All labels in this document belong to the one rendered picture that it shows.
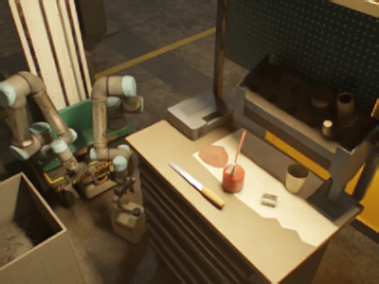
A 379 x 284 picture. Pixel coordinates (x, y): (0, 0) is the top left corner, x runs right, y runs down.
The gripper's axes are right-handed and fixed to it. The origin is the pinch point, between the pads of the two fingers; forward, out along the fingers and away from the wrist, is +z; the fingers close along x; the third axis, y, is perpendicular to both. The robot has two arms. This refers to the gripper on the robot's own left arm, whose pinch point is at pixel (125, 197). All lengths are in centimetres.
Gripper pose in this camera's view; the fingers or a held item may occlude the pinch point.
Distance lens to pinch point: 228.8
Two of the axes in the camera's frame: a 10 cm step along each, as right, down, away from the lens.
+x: 4.6, -5.8, 6.7
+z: 0.0, 7.6, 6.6
